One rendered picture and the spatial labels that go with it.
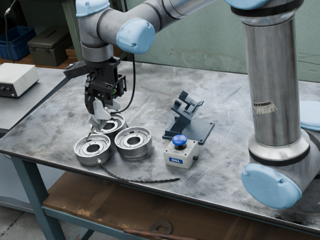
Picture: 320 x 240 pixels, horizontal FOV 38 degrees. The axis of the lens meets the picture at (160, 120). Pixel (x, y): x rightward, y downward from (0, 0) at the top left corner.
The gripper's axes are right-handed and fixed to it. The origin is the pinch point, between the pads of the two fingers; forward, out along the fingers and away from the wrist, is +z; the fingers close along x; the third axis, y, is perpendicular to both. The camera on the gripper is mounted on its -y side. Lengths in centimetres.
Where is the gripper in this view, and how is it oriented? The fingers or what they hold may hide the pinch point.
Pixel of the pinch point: (100, 116)
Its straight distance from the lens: 127.5
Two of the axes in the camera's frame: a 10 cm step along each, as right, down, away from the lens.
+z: 0.2, 7.7, 6.4
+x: 4.7, -5.7, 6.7
